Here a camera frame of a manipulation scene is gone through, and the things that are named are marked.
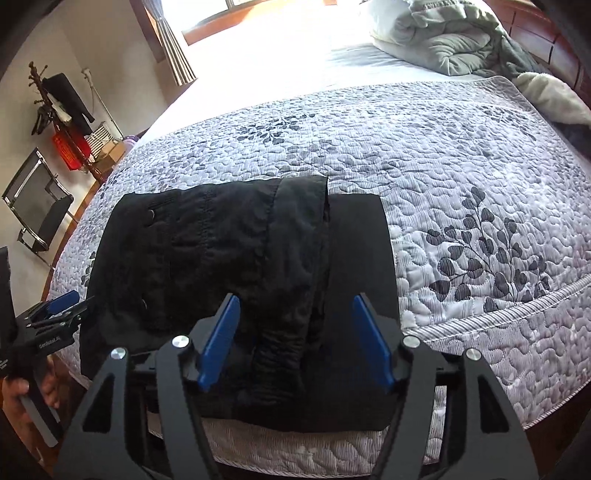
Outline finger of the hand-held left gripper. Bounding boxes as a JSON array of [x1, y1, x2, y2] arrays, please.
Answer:
[[28, 290, 80, 320], [28, 295, 96, 331]]

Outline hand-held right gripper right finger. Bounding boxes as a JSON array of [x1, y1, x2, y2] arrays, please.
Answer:
[[352, 293, 541, 480]]

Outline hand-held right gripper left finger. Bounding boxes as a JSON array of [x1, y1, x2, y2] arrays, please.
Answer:
[[53, 293, 241, 480]]

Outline black quilted jacket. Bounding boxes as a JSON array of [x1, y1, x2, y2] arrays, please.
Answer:
[[79, 175, 402, 435]]

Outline person's left hand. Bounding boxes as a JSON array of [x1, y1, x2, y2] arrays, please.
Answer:
[[0, 360, 62, 416]]

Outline red bag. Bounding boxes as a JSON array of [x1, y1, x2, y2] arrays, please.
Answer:
[[52, 131, 92, 172]]

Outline white slatted basket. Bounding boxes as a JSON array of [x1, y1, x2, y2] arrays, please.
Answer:
[[85, 121, 118, 153]]

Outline black clothes hangers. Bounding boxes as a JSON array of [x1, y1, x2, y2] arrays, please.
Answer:
[[31, 105, 54, 136]]

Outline grey floral quilted bedspread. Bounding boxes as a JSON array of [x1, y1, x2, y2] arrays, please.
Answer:
[[41, 76, 591, 476]]

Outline black hanging garment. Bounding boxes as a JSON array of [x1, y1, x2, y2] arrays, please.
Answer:
[[44, 73, 95, 137]]

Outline white thin pole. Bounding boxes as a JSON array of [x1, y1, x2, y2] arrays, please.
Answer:
[[82, 68, 124, 139]]

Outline wooden coat rack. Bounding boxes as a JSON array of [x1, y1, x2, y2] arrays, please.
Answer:
[[28, 61, 112, 185]]

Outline pale bed sheet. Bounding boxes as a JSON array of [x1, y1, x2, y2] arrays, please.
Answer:
[[139, 0, 509, 148]]

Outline grey striped curtain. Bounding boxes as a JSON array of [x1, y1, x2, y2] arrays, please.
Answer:
[[143, 0, 198, 86]]

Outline wooden framed window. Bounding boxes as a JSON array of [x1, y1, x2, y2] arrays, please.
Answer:
[[131, 0, 342, 63]]

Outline grey folded comforter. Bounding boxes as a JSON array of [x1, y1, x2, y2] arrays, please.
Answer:
[[402, 0, 513, 77]]

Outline white plush blanket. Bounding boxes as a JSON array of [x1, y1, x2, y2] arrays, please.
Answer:
[[513, 71, 591, 125]]

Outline wooden headboard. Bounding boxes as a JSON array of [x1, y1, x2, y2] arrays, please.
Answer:
[[489, 0, 591, 93]]

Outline black metal frame chair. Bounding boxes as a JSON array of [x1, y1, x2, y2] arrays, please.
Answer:
[[2, 148, 79, 268]]

